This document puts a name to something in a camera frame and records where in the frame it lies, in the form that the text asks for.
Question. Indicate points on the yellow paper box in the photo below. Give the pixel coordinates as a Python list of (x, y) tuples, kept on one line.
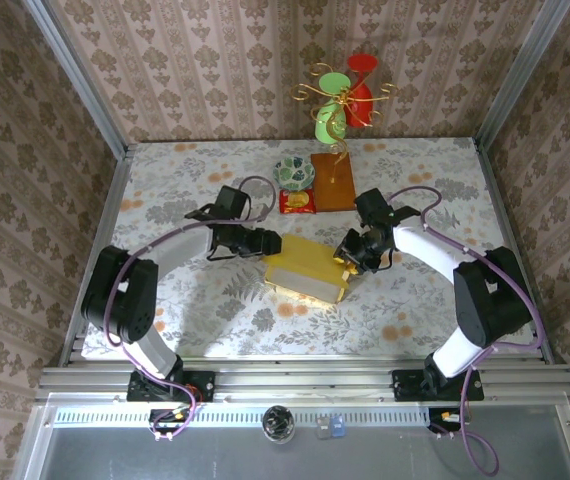
[(310, 260)]

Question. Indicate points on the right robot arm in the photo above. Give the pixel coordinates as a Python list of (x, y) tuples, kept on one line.
[(490, 300)]

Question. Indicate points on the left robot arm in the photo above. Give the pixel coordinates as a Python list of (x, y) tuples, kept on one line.
[(120, 295)]

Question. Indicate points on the black connector box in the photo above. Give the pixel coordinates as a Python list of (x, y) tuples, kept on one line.
[(167, 420), (442, 420)]

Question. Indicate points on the brown wooden board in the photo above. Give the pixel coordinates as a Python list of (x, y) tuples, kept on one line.
[(335, 192)]

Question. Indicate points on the red snack packet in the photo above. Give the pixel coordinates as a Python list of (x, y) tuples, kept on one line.
[(297, 201)]

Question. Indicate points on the green leaf pattern bowl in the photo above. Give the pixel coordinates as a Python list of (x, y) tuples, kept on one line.
[(292, 172)]

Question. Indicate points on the green plastic goblet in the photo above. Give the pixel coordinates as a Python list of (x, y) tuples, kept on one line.
[(330, 125)]

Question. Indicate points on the small blue clip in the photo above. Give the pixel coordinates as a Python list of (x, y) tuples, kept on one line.
[(338, 428)]

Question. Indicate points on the small grey clip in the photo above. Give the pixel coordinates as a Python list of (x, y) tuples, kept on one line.
[(322, 429)]

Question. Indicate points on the round metal tin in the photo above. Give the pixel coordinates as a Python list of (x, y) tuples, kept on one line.
[(278, 425)]

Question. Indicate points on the grey metal shelf panel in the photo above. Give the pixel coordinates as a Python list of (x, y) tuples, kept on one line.
[(365, 455)]

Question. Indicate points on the red plastic goblet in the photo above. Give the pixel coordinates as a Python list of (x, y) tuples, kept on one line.
[(363, 64)]

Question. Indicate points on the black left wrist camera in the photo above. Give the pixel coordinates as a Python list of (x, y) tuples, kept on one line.
[(230, 200)]

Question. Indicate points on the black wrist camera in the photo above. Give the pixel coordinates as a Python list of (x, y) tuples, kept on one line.
[(230, 200), (371, 202)]

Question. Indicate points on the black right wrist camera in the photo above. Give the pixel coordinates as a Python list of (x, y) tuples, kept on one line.
[(371, 202)]

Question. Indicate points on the aluminium frame front rail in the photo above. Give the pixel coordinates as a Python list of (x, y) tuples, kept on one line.
[(305, 380)]

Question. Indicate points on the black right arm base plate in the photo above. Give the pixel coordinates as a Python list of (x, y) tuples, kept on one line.
[(405, 385)]

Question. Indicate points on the aluminium table side rail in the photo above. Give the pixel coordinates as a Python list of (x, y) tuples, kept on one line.
[(499, 200), (112, 200)]

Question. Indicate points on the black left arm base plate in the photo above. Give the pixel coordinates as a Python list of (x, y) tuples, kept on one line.
[(200, 382)]

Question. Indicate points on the aluminium frame post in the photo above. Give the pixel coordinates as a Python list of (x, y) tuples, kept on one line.
[(519, 75), (79, 75)]

